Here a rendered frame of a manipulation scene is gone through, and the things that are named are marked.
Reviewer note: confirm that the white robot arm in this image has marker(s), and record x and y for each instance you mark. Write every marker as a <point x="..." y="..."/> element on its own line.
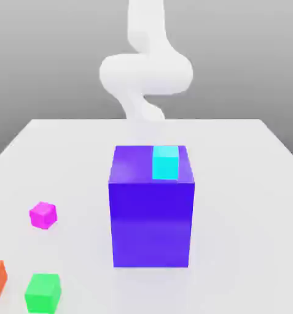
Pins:
<point x="146" y="73"/>

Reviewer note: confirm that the small cyan cube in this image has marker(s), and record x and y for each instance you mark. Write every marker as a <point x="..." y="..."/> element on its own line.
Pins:
<point x="165" y="164"/>

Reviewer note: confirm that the small magenta cube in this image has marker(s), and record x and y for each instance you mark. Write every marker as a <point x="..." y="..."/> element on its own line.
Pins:
<point x="43" y="215"/>

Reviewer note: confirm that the small green cube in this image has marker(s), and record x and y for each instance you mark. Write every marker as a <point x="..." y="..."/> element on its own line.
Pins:
<point x="43" y="293"/>

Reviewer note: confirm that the large purple box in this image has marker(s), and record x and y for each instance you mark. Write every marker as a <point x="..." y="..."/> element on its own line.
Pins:
<point x="151" y="220"/>

